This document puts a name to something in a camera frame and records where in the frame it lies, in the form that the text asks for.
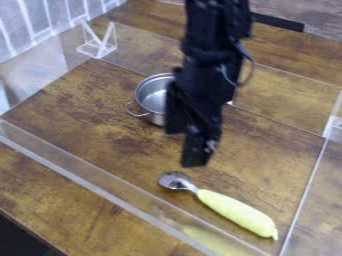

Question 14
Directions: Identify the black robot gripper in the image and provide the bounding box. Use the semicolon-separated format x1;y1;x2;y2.
164;46;243;168

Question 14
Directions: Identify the green handled metal spoon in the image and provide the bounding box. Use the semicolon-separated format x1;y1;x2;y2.
158;171;279;240

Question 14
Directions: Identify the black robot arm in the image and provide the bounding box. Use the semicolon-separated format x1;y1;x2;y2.
164;0;253;167

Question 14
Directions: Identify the small steel pot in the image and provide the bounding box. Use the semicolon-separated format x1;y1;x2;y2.
126;73;174;127

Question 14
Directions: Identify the black bar on table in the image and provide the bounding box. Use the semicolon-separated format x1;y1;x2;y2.
253;13;305;32

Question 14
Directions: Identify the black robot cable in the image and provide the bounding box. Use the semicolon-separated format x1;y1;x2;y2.
219;39;257;88

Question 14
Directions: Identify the clear acrylic bracket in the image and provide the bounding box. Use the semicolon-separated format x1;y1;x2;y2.
76;21;118;59

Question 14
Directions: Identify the clear acrylic enclosure panel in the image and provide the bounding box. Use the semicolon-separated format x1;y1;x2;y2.
0;119;271;256

